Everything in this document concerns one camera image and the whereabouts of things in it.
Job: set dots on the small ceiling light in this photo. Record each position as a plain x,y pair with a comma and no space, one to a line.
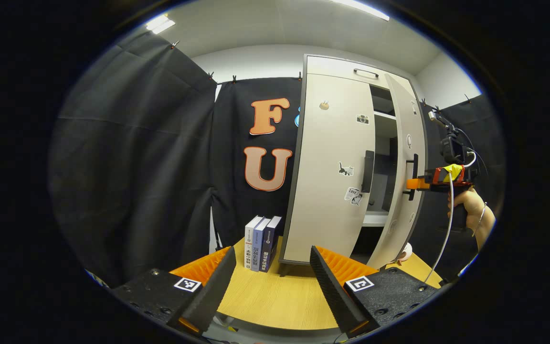
160,24

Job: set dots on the white round object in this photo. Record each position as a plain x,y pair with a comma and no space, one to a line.
404,253

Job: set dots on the beige double-door shoe cabinet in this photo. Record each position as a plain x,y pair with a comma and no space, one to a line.
322,191

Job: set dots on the long ceiling light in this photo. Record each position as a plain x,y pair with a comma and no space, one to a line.
361,8

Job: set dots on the beige cabinet door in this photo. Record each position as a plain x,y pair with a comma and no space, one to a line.
322,200
401,224

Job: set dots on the light blue book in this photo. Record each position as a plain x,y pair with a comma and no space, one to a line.
259,243

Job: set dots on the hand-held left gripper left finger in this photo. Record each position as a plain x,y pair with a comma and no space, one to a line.
215,291

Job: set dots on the black backdrop cloth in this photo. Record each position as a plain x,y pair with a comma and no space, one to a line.
132,167
232,143
487,134

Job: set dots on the beige cabinet drawer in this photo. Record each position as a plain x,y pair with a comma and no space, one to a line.
332,64

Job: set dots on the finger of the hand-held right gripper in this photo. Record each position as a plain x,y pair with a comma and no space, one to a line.
417,183

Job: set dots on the white cabinet shelf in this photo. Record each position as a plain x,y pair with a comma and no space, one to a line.
385,115
375,219

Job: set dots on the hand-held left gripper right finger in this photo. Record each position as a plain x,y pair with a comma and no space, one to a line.
332,291

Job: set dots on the dark navy book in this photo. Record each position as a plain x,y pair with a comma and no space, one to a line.
269,246

